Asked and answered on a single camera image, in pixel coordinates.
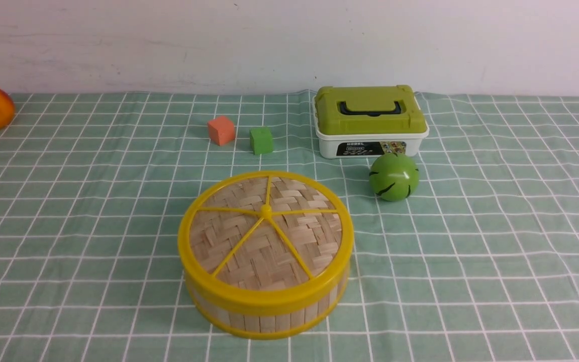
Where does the green checkered tablecloth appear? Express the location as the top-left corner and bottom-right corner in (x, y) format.
(0, 91), (579, 361)

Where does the yellow bamboo steamer basket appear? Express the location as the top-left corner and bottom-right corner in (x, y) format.
(186, 270), (350, 339)

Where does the green and white toy box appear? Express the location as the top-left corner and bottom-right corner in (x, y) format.
(312, 85), (429, 159)

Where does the orange foam cube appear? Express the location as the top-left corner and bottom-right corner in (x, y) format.
(207, 116), (236, 146)

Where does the green foam cube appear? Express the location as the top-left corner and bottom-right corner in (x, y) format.
(249, 126), (275, 155)

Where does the green toy watermelon ball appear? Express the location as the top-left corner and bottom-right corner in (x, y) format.
(368, 153), (420, 202)

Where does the yellow woven bamboo steamer lid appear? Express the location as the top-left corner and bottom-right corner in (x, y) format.
(178, 171), (354, 316)

